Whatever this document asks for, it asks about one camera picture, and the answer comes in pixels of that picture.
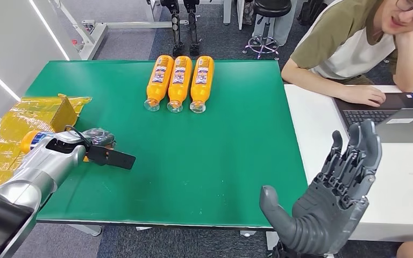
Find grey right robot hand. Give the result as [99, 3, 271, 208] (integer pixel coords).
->
[259, 119, 383, 256]

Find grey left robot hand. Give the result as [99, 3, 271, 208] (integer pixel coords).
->
[82, 127, 117, 148]

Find orange bottle with clear cap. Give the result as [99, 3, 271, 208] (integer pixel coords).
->
[144, 55, 175, 112]
[20, 130, 117, 163]
[189, 55, 215, 114]
[167, 55, 193, 114]

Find white desk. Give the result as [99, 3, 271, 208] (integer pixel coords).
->
[284, 84, 413, 243]

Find yellow film wrapped cardboard box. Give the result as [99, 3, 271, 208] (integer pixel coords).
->
[0, 94, 92, 196]

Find green table mat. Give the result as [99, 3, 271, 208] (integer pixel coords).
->
[25, 60, 309, 230]

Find dark grey laptop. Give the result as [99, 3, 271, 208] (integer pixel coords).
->
[334, 92, 413, 144]

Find black robot leg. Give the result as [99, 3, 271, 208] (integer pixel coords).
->
[183, 0, 202, 56]
[160, 0, 185, 57]

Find person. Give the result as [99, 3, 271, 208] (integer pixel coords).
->
[280, 0, 413, 108]

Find black backpack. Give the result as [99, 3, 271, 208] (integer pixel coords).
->
[297, 0, 327, 26]

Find black round stool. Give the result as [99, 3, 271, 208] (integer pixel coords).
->
[242, 0, 294, 60]

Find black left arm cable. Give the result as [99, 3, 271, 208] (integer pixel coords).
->
[63, 124, 94, 147]

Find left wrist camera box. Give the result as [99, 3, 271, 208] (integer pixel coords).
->
[86, 144, 137, 170]

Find white metal support frame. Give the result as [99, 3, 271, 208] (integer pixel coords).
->
[49, 0, 189, 61]

